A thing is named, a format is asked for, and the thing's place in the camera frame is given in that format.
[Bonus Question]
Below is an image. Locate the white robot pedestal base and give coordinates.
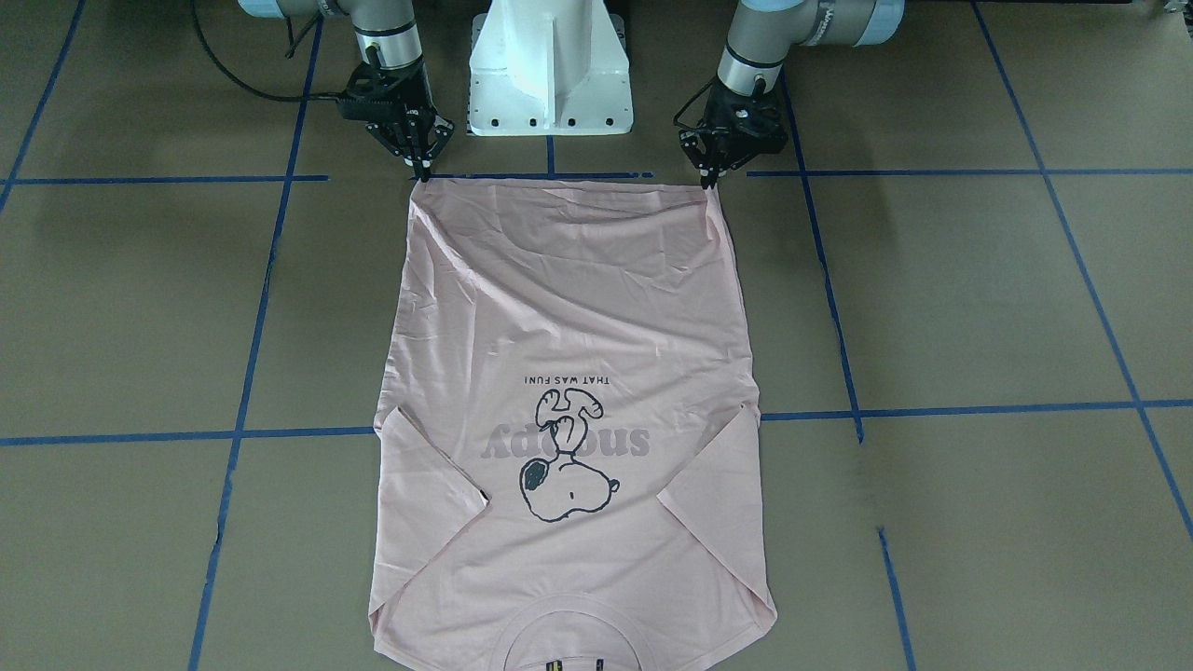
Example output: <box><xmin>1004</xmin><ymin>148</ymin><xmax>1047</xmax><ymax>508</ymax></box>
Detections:
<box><xmin>466</xmin><ymin>1</ymin><xmax>633</xmax><ymax>136</ymax></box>

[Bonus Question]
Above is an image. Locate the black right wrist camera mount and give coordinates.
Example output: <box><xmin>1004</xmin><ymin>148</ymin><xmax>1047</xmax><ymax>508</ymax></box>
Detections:
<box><xmin>336</xmin><ymin>62</ymin><xmax>391</xmax><ymax>123</ymax></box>

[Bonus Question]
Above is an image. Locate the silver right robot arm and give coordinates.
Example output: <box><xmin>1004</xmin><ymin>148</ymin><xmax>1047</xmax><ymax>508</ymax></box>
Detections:
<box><xmin>240</xmin><ymin>1</ymin><xmax>455</xmax><ymax>181</ymax></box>

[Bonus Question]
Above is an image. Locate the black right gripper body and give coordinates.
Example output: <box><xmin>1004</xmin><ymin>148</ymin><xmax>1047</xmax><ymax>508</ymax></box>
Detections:
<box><xmin>366</xmin><ymin>57</ymin><xmax>435</xmax><ymax>141</ymax></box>

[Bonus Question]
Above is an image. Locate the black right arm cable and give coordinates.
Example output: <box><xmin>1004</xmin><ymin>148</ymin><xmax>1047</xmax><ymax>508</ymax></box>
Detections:
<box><xmin>190</xmin><ymin>0</ymin><xmax>348</xmax><ymax>103</ymax></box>

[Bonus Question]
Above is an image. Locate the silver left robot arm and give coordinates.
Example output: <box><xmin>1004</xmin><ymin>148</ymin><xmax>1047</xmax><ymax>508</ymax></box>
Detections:
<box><xmin>673</xmin><ymin>1</ymin><xmax>905</xmax><ymax>187</ymax></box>

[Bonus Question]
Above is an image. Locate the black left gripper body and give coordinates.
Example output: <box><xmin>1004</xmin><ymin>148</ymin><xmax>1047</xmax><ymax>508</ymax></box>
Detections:
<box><xmin>700</xmin><ymin>79</ymin><xmax>789</xmax><ymax>165</ymax></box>

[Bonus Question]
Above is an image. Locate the pink Snoopy t-shirt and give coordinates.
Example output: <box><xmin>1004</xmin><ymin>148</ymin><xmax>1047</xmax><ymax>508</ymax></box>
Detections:
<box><xmin>369</xmin><ymin>179</ymin><xmax>778</xmax><ymax>670</ymax></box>

